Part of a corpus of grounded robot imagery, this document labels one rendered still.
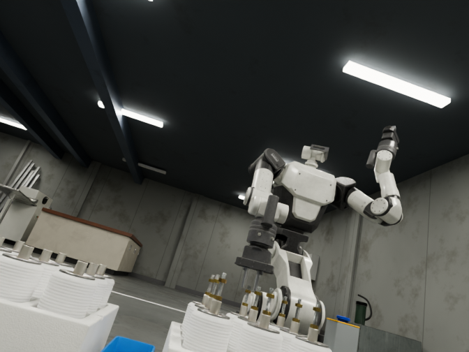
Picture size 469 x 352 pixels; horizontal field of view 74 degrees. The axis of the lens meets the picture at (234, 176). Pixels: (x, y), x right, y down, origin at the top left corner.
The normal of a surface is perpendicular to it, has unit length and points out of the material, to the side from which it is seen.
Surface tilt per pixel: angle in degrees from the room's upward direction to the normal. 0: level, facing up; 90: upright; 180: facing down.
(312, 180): 101
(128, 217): 90
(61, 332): 90
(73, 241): 90
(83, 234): 90
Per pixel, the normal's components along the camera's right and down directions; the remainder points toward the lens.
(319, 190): 0.22, -0.09
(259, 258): -0.22, -0.40
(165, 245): 0.18, -0.30
